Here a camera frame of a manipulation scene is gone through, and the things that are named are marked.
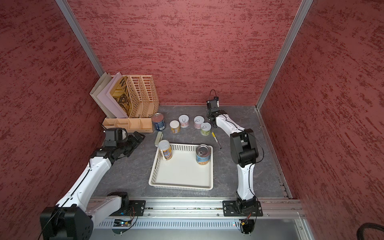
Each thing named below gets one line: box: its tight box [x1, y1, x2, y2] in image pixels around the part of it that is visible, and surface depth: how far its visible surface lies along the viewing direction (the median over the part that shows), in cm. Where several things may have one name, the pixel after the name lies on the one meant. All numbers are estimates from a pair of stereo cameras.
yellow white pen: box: [211, 131, 222, 150], surface depth 105 cm
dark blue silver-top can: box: [152, 112, 166, 131], surface depth 102 cm
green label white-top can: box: [200, 122, 212, 136], surface depth 103 cm
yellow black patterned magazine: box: [109, 76, 133, 118], surface depth 102 cm
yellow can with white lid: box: [158, 139, 173, 161], surface depth 84 cm
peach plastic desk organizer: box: [89, 72, 160, 133], surface depth 102 cm
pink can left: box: [178, 114, 190, 128], surface depth 108 cm
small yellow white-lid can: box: [169, 120, 180, 134], surface depth 103 cm
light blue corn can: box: [195, 144, 211, 165], surface depth 85 cm
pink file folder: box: [97, 72, 129, 119], surface depth 94 cm
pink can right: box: [193, 115, 205, 130], surface depth 106 cm
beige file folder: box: [89, 72, 116, 119], surface depth 94 cm
